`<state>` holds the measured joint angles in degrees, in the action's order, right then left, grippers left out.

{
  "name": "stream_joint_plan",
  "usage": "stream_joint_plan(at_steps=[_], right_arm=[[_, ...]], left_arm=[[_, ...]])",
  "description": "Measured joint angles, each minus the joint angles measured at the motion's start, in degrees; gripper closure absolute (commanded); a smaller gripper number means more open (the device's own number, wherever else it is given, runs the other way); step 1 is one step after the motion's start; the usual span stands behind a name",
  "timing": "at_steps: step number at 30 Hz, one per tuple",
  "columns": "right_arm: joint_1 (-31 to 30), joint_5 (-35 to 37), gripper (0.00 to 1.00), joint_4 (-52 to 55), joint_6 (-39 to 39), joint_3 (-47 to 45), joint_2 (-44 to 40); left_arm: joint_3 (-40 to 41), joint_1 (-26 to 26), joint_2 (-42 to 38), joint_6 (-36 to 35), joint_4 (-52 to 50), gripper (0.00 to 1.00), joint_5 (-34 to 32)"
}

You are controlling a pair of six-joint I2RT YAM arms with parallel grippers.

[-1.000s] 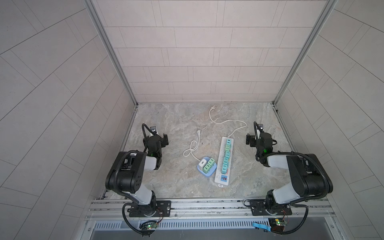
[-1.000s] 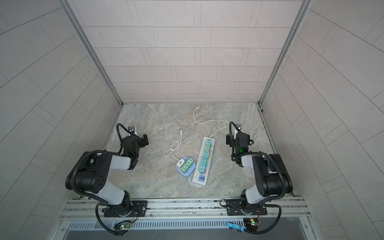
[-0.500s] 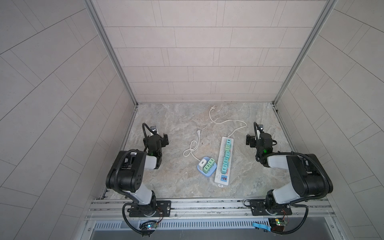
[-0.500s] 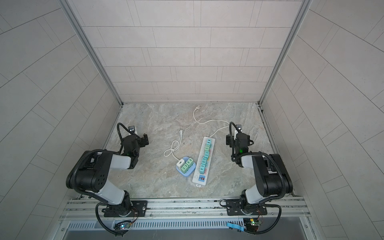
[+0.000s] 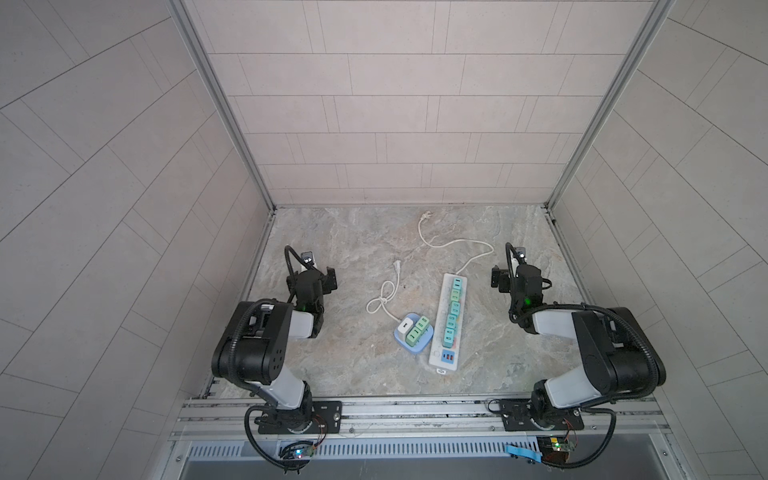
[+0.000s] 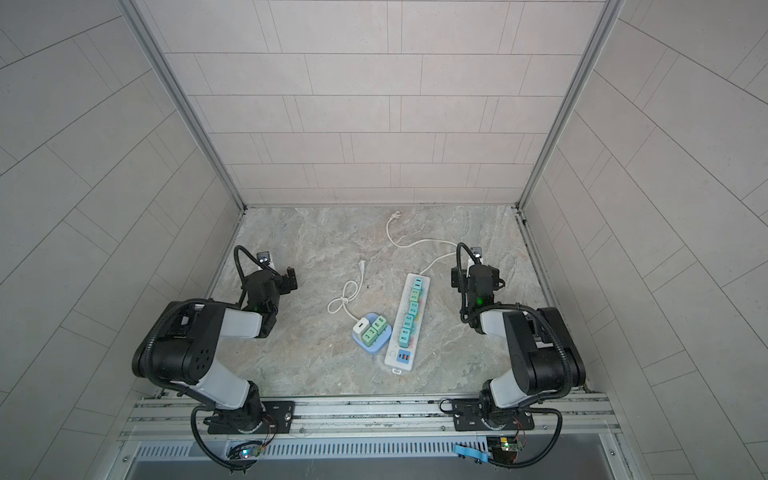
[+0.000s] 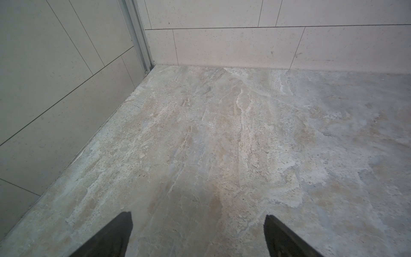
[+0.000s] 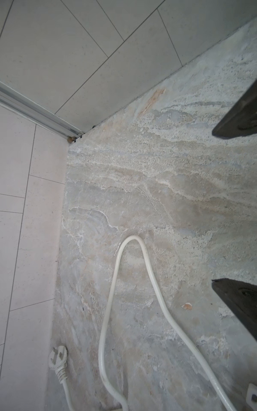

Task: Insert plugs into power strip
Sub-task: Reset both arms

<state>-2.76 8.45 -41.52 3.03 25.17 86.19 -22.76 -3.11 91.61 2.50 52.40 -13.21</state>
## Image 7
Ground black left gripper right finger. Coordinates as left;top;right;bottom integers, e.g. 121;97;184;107
263;215;323;257

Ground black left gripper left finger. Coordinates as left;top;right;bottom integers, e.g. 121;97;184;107
70;212;133;257

